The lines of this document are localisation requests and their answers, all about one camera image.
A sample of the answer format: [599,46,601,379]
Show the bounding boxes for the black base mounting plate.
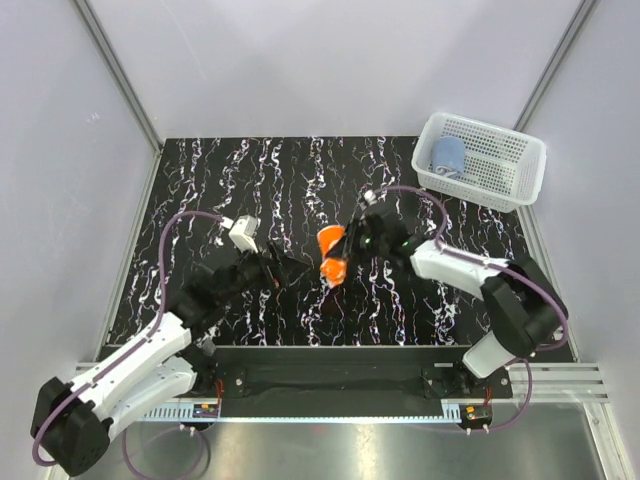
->
[178,346,513,400]

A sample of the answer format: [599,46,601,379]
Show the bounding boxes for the purple cable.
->
[369,185,571,436]
[30,210,226,476]

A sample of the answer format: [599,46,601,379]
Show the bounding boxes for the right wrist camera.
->
[362,190,378,209]

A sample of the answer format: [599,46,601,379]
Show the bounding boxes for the aluminium rail frame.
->
[104,362,608,438]

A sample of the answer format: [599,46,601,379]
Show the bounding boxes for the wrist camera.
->
[362,190,378,209]
[228,215,259,253]

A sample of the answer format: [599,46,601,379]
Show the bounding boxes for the white plastic basket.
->
[411,112,547,213]

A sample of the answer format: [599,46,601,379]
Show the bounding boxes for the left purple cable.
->
[30,210,226,476]

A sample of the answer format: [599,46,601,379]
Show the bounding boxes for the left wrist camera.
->
[228,215,259,253]

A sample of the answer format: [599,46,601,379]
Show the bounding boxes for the orange white patterned towel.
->
[316,225,347,288]

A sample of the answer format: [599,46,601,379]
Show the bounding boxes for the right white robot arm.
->
[317,203,568,397]

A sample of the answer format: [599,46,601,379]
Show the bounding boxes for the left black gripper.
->
[218,241,309,305]

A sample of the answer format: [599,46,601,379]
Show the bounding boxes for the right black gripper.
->
[328,217,389,266]

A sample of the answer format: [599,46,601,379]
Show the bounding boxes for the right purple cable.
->
[369,185,571,436]

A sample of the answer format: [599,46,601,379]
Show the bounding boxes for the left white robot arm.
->
[30,242,309,477]

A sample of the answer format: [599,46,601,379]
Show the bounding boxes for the light blue towel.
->
[431,136,465,179]

